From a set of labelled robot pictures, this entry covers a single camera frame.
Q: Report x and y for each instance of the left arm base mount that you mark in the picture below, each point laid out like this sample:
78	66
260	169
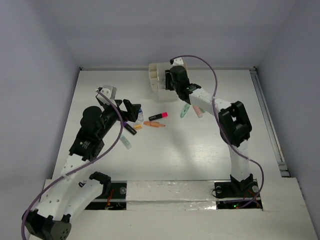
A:
114	200

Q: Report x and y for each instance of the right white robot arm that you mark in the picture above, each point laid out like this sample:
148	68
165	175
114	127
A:
232	119

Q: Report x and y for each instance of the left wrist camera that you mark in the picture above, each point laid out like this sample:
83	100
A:
108	91

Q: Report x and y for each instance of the cream perforated organizer basket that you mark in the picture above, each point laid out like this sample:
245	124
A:
156	72

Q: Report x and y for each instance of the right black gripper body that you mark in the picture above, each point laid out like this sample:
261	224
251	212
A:
174	85

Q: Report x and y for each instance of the green highlighter lower left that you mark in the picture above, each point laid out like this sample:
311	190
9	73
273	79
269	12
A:
125	142

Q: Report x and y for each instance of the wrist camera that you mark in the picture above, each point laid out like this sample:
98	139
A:
108	91
178	61

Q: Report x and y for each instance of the silver foil strip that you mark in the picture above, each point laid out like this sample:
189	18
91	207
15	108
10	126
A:
181	195

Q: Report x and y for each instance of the orange highlighter pen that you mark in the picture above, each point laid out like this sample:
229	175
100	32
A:
153	124

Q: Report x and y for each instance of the green highlighter near basket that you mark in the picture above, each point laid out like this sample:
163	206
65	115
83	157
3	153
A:
184	110

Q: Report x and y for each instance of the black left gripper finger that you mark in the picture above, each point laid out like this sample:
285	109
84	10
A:
132	111
117	103

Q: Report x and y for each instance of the black purple highlighter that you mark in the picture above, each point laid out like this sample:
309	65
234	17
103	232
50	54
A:
129	128

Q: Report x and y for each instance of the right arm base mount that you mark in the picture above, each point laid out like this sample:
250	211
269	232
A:
228	197

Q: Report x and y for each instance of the black pink highlighter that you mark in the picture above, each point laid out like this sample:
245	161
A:
158	116

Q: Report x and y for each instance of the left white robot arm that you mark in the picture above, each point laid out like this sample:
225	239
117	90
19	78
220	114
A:
50	215

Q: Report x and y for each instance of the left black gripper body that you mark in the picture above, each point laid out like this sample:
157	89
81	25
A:
111	115

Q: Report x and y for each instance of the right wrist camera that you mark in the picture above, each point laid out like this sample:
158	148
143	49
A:
178	61

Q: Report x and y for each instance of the pink highlighter pen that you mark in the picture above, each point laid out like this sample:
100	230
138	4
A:
198	111

